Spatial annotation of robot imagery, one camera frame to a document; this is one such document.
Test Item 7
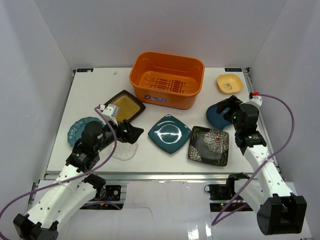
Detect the blue leaf-shaped plate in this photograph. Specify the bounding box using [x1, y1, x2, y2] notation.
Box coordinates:
[206, 104, 232, 131]

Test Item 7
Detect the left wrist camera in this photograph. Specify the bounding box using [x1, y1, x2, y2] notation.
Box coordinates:
[98, 104, 120, 126]

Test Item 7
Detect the clear glass plate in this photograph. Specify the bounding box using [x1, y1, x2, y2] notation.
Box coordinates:
[112, 141, 139, 161]

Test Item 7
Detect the small yellow square dish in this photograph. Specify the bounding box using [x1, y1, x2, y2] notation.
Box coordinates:
[216, 73, 244, 95]

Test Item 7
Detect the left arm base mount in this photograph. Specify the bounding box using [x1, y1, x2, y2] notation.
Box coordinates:
[83, 174, 122, 202]

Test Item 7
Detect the orange plastic bin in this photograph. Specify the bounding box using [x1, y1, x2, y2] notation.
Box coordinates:
[129, 51, 205, 110]

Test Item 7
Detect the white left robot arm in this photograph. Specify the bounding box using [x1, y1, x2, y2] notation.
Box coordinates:
[13, 120, 144, 240]

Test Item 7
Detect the dark teal square plate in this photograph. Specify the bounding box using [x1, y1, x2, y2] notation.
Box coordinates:
[148, 114, 192, 154]

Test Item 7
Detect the black floral square plate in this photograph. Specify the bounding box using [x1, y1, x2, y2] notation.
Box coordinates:
[187, 126, 230, 167]

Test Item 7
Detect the amber square plate black rim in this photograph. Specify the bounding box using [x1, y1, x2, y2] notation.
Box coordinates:
[105, 90, 146, 123]

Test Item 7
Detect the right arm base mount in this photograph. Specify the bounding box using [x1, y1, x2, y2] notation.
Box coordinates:
[204, 172, 250, 204]

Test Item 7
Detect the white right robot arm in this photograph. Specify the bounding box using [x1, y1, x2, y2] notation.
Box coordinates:
[211, 92, 307, 236]

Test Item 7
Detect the teal round scalloped plate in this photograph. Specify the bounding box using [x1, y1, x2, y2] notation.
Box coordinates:
[67, 116, 105, 148]

